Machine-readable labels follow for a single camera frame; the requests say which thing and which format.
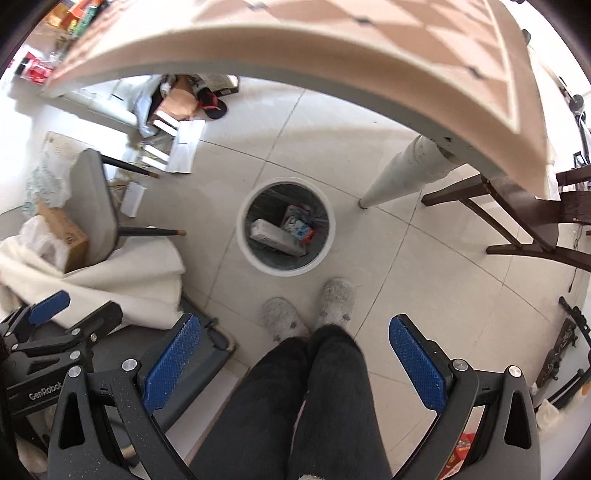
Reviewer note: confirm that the person's left leg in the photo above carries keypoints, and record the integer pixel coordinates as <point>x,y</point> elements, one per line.
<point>258,406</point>

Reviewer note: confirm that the checkered wooden table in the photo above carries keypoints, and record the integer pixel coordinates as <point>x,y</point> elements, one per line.
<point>369,50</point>

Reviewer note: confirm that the dark carved wooden frame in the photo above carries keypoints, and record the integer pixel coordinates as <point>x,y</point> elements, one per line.
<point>561,353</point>

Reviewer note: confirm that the white flat paper sheet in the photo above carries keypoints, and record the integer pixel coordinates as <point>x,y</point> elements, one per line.
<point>184,147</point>

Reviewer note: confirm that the white table leg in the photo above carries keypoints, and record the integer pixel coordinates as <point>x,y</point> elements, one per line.
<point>405,173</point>

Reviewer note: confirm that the open cardboard box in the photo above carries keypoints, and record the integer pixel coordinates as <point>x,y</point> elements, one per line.
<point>178,101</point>

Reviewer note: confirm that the grey chair with black legs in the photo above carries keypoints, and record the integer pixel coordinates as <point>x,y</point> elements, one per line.
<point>94,203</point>

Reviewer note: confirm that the white blanket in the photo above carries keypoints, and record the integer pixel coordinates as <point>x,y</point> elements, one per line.
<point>115,281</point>

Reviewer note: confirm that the person's right leg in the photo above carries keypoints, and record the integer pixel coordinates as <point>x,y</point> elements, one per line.
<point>339,397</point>

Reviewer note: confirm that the person's leg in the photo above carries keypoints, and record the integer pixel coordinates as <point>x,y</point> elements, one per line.
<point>339,397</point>
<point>258,406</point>

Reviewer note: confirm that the grey fluffy slipper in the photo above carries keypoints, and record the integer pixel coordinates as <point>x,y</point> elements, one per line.
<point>334,301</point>
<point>284,318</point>

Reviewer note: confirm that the clear plastic bag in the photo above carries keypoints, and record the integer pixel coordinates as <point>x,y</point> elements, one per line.
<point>39,240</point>

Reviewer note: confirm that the white long carton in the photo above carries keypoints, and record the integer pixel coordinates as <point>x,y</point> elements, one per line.
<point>273,236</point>

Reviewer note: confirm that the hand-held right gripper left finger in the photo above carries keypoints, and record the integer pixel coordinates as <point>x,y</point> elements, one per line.
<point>171,364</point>

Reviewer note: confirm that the black and red shoe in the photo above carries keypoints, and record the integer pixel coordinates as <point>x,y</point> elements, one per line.
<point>212,104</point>

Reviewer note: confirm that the colourful printed packet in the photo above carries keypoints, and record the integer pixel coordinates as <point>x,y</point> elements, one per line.
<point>298,225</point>

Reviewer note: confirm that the red box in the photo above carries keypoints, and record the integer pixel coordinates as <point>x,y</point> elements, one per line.
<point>34,69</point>

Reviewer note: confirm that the brown cardboard box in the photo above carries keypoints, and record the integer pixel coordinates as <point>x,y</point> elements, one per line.
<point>64,235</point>

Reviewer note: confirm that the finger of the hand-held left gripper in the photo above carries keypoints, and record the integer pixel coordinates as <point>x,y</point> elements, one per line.
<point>50,307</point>
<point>99,317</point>

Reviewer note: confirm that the white round trash bin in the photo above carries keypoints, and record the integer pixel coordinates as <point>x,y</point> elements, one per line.
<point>258,258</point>

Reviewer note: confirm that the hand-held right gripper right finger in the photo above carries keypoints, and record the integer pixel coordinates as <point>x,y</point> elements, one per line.
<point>415,367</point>

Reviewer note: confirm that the dark wooden chair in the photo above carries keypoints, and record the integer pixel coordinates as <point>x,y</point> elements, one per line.
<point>531,217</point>

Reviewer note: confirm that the red printed packet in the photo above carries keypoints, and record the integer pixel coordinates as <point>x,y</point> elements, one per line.
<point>459,454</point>

